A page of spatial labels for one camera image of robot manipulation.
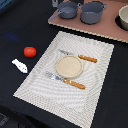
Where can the red sausage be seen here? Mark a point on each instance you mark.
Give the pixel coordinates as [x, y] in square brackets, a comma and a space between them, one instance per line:
[29, 51]

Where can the white fish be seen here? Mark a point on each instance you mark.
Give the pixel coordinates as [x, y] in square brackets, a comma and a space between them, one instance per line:
[21, 66]

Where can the grey frying pan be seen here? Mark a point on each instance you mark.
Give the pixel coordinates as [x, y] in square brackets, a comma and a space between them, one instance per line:
[66, 10]

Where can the round wooden plate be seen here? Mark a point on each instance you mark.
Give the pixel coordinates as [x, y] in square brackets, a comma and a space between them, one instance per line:
[69, 66]

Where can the woven beige placemat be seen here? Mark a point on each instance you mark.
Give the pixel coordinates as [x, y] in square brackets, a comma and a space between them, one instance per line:
[68, 78]

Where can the dark grey cooking pot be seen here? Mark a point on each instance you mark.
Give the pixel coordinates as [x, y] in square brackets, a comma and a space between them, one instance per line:
[91, 12]

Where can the beige bowl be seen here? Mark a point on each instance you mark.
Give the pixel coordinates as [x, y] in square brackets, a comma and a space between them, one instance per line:
[123, 14]

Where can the knife with wooden handle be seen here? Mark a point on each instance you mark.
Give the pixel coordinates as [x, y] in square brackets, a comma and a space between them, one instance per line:
[80, 56]

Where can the fork with wooden handle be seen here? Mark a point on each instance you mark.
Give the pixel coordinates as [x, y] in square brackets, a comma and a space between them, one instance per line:
[67, 81]

